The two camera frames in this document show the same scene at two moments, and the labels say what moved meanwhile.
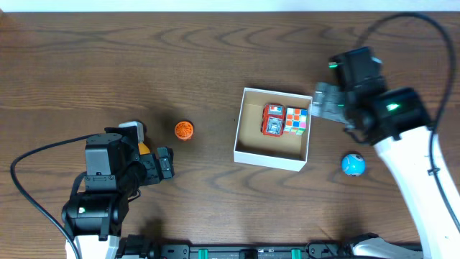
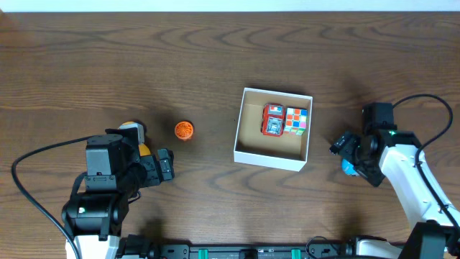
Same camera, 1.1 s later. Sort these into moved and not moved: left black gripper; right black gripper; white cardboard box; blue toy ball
Moved: right black gripper
Not moved: left black gripper; white cardboard box; blue toy ball
